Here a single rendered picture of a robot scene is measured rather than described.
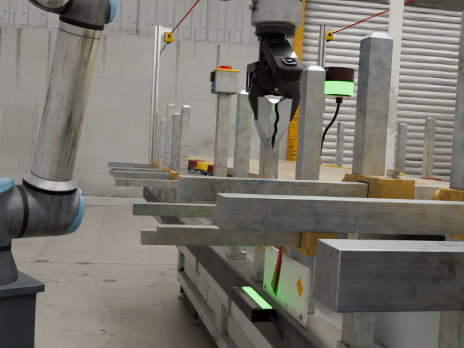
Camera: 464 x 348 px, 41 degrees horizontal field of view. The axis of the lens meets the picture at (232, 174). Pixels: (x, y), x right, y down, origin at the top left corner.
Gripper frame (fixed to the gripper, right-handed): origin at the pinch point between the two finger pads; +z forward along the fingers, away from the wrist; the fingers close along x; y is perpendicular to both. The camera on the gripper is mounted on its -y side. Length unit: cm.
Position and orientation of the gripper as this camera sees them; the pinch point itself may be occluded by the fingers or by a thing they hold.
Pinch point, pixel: (271, 141)
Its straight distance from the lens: 109.7
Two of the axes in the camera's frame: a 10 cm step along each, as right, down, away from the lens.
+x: -9.7, -0.4, -2.3
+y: -2.3, -0.8, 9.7
